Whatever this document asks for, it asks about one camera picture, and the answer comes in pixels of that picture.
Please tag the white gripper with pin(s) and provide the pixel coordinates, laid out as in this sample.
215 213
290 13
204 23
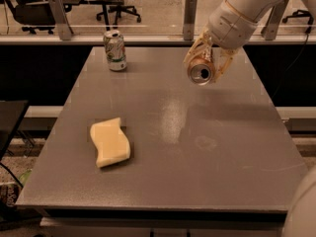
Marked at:
231 28

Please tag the orange soda can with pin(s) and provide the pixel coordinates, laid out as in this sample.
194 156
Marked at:
201 71

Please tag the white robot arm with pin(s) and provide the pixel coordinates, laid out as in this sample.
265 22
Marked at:
255 10

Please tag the green white soda can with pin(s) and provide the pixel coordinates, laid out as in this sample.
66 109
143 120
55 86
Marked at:
115 52

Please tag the black office chair right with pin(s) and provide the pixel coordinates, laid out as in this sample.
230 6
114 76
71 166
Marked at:
300 14

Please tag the yellow wavy sponge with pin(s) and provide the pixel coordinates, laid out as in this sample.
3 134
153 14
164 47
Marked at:
111 143

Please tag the black office chair left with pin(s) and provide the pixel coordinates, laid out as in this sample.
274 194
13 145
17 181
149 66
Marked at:
36 15

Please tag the glass barrier panel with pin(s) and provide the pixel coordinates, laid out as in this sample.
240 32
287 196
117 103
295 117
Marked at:
131 17

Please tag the middle metal railing bracket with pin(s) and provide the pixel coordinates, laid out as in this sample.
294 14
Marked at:
189 19

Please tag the metal railing bracket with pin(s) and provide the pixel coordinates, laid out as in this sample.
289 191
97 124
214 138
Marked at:
269 31
59 15
189 19

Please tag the right metal railing bracket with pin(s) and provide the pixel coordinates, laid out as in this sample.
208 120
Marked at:
269 31

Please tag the left metal railing bracket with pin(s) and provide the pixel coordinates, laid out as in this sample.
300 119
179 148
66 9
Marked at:
59 15

